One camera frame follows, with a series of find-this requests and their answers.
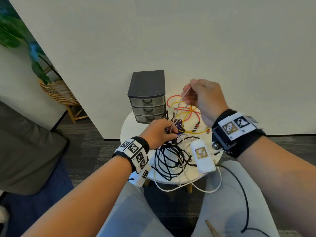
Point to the person's right hand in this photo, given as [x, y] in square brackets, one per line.
[209, 101]

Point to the person's left hand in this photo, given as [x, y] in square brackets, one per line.
[155, 133]

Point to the person's right fingers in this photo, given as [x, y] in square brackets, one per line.
[189, 95]

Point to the person's left thumb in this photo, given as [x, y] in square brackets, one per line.
[171, 131]

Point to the person's left forearm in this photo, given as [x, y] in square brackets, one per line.
[84, 199]

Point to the person's right forearm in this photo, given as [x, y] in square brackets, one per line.
[281, 175]

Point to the grey drawer organiser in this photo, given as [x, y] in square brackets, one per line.
[147, 96]

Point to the left wrist band with markers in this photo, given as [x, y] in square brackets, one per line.
[134, 153]

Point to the wrist band with markers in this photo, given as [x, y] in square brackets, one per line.
[134, 153]
[237, 132]

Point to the wooden table leg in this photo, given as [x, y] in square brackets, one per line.
[189, 188]

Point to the right wrist band with markers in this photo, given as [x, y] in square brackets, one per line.
[237, 132]

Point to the person's left leg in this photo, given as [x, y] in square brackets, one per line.
[133, 214]

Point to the person's leg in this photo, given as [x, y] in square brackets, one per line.
[133, 214]
[227, 204]

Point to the person's right leg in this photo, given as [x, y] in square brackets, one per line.
[227, 204]

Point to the wooden plant stand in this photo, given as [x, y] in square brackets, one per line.
[74, 115]

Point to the golden pointed object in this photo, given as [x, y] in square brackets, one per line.
[211, 229]

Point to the wicker plant basket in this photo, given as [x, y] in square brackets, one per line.
[59, 93]

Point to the grey sofa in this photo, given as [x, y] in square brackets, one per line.
[27, 150]

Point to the blue rug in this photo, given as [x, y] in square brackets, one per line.
[37, 207]

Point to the green plant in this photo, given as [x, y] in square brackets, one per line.
[14, 32]

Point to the white wrist camera with marker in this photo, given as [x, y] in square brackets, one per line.
[203, 155]

